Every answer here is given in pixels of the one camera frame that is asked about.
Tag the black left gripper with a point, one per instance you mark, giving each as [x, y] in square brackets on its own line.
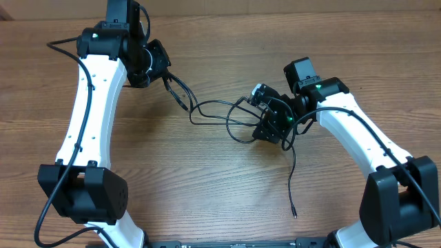
[162, 60]

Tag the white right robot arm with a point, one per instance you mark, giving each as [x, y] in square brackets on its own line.
[401, 195]

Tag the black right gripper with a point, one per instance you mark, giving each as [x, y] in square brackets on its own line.
[273, 127]

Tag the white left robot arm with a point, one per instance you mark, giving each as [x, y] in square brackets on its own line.
[80, 184]

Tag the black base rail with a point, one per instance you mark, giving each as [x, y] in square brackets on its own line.
[241, 244]

